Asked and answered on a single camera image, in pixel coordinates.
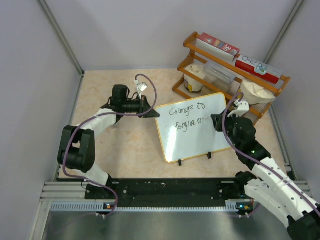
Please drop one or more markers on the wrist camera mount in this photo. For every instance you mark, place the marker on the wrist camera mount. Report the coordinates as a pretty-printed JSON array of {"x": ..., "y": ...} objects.
[
  {"x": 241, "y": 108},
  {"x": 140, "y": 87}
]

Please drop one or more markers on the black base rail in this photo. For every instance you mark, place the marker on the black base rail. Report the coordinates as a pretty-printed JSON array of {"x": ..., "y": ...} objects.
[{"x": 171, "y": 192}]

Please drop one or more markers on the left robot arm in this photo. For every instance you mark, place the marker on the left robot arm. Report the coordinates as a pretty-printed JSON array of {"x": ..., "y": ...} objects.
[{"x": 77, "y": 150}]

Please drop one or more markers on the red white wrap box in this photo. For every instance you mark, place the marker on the red white wrap box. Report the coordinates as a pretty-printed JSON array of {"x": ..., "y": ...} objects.
[{"x": 258, "y": 69}]

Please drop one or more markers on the clear plastic box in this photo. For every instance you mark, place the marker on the clear plastic box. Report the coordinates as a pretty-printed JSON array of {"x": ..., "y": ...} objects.
[{"x": 218, "y": 76}]

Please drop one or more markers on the metal whiteboard stand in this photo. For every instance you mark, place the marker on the metal whiteboard stand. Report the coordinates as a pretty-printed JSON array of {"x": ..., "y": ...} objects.
[{"x": 208, "y": 156}]

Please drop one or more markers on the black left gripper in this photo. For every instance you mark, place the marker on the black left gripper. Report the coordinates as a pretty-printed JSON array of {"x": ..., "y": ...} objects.
[{"x": 144, "y": 105}]

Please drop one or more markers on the white paper bag right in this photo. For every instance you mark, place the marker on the white paper bag right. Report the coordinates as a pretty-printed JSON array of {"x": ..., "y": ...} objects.
[{"x": 255, "y": 94}]

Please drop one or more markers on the yellow framed whiteboard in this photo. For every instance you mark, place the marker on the yellow framed whiteboard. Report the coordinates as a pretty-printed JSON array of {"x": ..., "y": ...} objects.
[{"x": 182, "y": 131}]

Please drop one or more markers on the orange wooden shelf rack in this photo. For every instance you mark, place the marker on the orange wooden shelf rack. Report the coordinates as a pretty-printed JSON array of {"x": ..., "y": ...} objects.
[{"x": 192, "y": 81}]

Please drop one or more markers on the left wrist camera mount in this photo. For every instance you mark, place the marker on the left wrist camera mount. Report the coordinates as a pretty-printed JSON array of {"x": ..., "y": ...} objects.
[{"x": 140, "y": 87}]

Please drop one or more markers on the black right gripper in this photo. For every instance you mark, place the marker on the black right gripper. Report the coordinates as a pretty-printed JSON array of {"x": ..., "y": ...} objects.
[{"x": 218, "y": 121}]

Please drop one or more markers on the red foil box upper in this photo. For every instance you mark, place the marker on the red foil box upper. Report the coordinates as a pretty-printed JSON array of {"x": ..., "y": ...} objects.
[{"x": 217, "y": 48}]

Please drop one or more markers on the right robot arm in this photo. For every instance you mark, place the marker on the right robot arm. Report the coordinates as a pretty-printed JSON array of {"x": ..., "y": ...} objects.
[{"x": 265, "y": 181}]

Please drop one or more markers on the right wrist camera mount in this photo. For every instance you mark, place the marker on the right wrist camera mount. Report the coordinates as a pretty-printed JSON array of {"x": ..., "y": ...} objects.
[{"x": 241, "y": 108}]

